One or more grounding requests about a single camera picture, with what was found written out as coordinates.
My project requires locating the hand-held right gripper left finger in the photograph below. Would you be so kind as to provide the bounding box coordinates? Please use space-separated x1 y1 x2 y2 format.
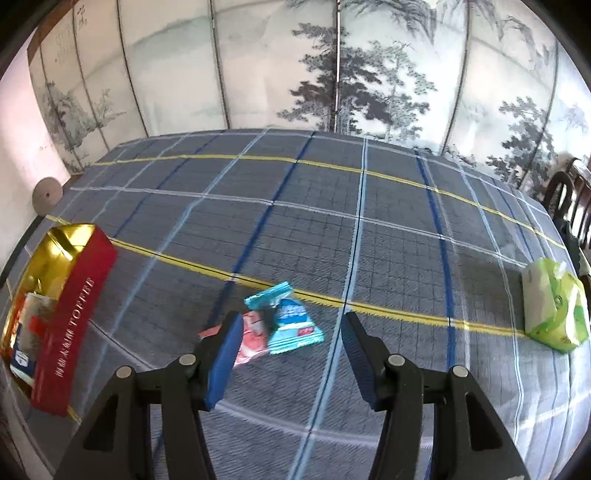
55 313 245 480

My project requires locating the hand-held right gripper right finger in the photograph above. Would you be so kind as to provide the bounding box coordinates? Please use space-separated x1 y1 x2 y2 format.
341 312 527 480

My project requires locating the pink patterned snack packet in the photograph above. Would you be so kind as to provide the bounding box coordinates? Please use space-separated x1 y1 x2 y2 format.
198 310 269 368

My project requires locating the teal candy packet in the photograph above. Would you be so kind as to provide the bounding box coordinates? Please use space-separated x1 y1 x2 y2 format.
244 281 325 355

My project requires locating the red tin box gold inside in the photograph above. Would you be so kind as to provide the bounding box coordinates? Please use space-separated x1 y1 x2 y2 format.
0 223 117 418

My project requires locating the navy silver cracker packet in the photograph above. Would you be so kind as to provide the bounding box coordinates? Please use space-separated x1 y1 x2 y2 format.
10 339 40 384

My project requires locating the blue plaid tablecloth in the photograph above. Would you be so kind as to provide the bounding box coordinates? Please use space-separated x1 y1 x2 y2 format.
0 129 591 480

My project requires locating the green tissue pack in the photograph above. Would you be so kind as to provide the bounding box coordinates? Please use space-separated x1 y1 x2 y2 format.
522 257 591 354

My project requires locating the grey round stone disc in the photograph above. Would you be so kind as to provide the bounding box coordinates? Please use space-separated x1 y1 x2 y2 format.
32 178 62 214

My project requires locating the dark wooden chair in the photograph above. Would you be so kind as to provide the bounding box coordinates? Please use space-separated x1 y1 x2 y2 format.
542 157 591 222

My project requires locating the painted folding screen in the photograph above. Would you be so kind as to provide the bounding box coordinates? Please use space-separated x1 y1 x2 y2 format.
28 0 591 195

